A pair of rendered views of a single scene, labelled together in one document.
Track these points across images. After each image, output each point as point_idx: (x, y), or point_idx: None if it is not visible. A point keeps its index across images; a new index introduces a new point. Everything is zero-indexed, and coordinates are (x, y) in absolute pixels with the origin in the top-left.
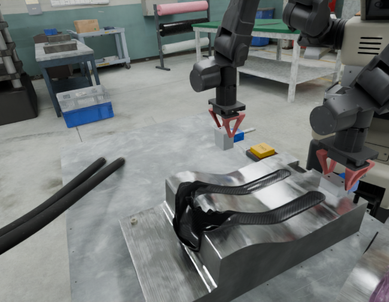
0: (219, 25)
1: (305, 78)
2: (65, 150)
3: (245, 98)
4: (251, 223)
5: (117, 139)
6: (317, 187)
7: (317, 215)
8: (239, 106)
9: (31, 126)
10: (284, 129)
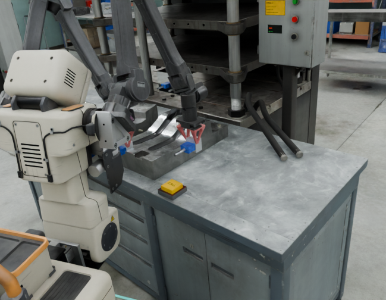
0: (187, 66)
1: None
2: (356, 157)
3: None
4: (163, 124)
5: (330, 178)
6: (134, 146)
7: (137, 137)
8: (179, 117)
9: None
10: None
